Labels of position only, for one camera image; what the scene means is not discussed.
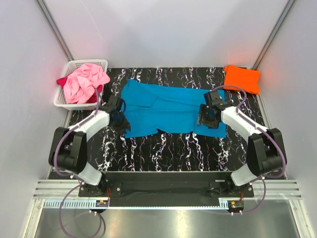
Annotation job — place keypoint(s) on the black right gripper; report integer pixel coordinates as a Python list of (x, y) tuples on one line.
[(201, 118)]

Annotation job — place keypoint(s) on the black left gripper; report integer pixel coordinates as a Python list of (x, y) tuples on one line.
[(121, 129)]

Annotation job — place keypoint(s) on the blue t shirt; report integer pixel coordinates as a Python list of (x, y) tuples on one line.
[(151, 108)]

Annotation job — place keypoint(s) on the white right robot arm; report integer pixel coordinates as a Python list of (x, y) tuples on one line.
[(265, 147)]

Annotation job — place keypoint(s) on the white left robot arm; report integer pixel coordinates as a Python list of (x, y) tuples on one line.
[(69, 153)]

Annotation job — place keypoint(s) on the red t shirt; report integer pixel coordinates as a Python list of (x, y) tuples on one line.
[(79, 92)]

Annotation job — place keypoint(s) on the pink t shirt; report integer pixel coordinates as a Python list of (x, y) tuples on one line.
[(92, 72)]

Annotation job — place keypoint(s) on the folded orange t shirt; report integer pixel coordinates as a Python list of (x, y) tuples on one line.
[(238, 79)]

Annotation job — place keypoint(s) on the white plastic laundry basket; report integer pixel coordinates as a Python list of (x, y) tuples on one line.
[(59, 99)]

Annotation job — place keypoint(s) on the aluminium frame rail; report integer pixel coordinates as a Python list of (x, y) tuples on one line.
[(57, 189)]

